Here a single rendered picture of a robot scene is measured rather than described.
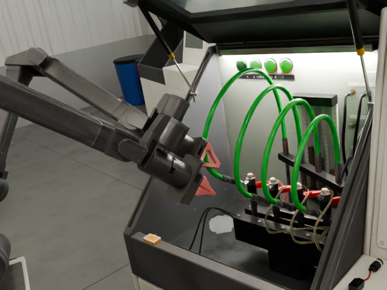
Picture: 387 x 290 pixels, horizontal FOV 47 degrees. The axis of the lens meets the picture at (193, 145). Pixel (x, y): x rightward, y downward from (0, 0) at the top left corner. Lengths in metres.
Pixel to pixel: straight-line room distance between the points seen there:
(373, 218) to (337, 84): 0.44
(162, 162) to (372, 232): 0.56
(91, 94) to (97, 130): 0.36
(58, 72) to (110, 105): 0.21
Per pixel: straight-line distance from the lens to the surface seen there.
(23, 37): 7.70
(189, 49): 4.39
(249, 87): 1.59
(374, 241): 1.19
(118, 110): 1.14
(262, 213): 1.39
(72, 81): 1.25
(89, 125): 0.86
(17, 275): 1.26
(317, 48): 1.38
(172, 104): 1.09
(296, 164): 1.05
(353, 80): 1.38
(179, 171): 0.92
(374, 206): 1.16
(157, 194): 1.49
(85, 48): 8.09
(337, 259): 1.08
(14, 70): 1.37
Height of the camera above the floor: 1.65
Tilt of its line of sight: 19 degrees down
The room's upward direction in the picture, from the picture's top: 9 degrees counter-clockwise
